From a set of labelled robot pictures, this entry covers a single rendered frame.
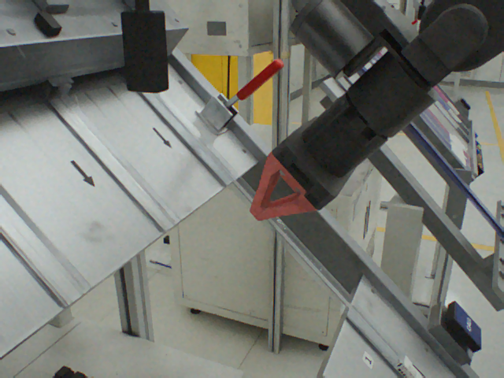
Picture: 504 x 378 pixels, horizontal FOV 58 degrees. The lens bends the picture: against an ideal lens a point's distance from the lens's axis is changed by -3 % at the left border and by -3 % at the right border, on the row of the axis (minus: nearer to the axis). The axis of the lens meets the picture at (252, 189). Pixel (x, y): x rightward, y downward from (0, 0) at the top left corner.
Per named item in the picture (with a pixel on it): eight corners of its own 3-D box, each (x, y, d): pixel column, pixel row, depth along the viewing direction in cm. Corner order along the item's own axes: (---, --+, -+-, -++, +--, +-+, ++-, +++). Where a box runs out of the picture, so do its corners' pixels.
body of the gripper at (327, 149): (268, 154, 39) (329, 94, 35) (304, 127, 48) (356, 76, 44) (320, 211, 39) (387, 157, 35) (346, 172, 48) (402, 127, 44)
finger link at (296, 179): (221, 198, 45) (284, 137, 40) (250, 176, 51) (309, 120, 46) (268, 250, 45) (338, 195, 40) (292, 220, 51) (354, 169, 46)
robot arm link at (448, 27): (498, 32, 29) (503, 24, 36) (379, -95, 29) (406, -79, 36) (366, 144, 36) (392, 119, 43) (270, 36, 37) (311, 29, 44)
